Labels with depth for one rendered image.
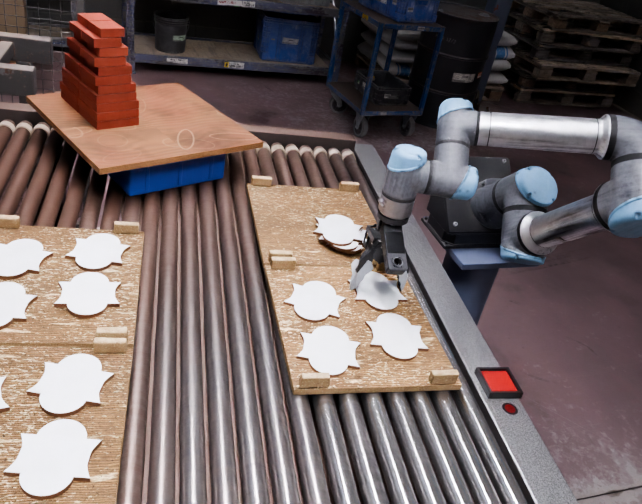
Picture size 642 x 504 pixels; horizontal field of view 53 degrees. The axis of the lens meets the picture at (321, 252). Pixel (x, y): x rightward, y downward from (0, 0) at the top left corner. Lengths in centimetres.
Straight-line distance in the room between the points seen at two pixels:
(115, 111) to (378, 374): 105
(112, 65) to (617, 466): 228
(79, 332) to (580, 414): 218
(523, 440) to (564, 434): 150
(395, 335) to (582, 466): 148
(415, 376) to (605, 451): 163
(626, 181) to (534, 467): 60
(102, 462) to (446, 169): 86
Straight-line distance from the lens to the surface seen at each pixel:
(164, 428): 117
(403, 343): 139
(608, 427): 298
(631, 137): 147
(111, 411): 118
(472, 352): 148
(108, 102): 187
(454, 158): 140
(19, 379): 125
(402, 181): 137
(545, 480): 129
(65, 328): 134
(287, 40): 583
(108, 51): 184
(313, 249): 163
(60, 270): 149
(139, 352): 130
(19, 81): 238
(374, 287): 153
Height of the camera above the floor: 180
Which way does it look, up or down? 32 degrees down
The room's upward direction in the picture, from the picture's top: 12 degrees clockwise
